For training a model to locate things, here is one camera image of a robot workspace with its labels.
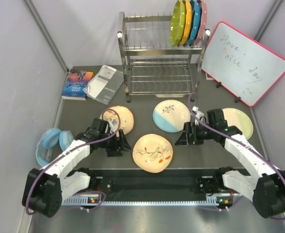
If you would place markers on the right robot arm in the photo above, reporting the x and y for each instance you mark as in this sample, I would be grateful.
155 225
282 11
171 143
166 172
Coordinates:
264 186

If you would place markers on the grey white booklet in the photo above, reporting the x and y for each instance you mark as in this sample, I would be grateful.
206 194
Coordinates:
104 85

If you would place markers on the steel two-tier dish rack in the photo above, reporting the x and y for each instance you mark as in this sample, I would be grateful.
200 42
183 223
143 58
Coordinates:
151 66

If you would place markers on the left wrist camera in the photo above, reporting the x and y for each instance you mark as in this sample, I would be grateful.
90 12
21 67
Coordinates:
113 125

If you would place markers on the blue polka dot plate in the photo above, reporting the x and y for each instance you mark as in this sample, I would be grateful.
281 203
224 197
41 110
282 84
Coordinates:
196 15

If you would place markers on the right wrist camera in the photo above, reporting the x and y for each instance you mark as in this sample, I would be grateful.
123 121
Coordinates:
197 112

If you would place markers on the light blue headphones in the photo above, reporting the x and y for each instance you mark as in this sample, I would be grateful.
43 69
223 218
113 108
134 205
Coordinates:
49 140

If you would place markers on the beige bird plate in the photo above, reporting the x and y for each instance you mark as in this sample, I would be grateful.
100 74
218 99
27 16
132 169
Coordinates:
126 117
152 153

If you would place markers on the pink framed whiteboard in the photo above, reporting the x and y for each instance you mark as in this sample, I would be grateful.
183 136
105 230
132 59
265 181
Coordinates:
242 65

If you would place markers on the blue orange paperback book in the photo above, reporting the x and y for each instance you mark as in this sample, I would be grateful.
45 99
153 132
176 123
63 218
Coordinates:
75 84

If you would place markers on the green polka dot plate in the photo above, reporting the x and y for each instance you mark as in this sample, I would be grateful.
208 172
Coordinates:
177 23

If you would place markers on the grey slotted cable duct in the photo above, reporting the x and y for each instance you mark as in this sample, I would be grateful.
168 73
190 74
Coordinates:
94 200

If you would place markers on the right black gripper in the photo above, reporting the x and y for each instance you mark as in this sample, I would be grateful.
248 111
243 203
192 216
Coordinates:
189 127

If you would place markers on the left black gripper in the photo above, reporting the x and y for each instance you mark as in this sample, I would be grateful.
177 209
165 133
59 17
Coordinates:
121 144

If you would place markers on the cream green plate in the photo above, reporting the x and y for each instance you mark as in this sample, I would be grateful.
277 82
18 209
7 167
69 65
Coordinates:
238 118

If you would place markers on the white blue leaf plate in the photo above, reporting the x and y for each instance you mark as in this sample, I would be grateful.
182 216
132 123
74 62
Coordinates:
170 115

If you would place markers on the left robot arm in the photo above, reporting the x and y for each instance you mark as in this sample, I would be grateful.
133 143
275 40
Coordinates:
48 187

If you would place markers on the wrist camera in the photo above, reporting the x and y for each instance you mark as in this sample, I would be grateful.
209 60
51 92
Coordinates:
113 125
197 112

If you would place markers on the pink polka dot plate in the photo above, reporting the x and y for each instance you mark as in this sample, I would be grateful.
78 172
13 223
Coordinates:
203 21

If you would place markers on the yellow polka dot plate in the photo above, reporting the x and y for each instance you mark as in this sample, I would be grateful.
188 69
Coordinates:
187 22

